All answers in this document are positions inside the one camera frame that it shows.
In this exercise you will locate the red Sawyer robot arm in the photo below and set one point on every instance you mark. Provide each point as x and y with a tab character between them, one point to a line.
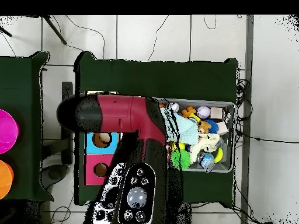
121	114

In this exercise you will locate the wooden box three holes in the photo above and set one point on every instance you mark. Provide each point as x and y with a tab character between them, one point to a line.
91	149

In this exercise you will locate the shallow silver mesh bin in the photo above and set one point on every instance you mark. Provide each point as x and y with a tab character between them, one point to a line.
225	163

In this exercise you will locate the silver drink can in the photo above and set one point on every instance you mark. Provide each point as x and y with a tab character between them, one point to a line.
174	107

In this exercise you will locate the mint green waffle cloth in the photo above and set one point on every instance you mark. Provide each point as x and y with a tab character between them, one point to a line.
189	134

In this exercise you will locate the dark green table cloth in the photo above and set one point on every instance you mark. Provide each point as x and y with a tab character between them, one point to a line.
21	93
163	79

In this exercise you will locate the green koosh ball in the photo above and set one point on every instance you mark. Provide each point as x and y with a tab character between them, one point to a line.
183	159

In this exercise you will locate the white baseball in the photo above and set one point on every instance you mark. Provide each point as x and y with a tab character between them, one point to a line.
203	112

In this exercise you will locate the blue koosh ball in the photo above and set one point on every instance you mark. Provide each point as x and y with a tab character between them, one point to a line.
213	126

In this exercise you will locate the pale wooden block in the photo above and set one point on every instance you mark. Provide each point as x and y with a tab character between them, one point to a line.
216	112

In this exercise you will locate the crushed plastic water bottle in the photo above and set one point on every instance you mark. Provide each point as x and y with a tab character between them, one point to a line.
206	161

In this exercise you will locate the black upright panel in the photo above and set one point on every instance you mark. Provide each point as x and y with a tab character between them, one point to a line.
67	88

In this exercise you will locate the grey stand foot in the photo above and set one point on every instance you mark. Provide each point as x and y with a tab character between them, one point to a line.
55	173

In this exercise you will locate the grey floor strip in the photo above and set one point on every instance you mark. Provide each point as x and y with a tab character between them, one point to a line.
247	70

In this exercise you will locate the black tripod leg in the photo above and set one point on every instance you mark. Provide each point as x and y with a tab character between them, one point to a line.
55	29
5	31

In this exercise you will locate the pink round disc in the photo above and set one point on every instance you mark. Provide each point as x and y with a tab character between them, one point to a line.
7	130

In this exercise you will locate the orange round disc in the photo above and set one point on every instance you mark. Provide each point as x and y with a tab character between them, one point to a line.
4	179

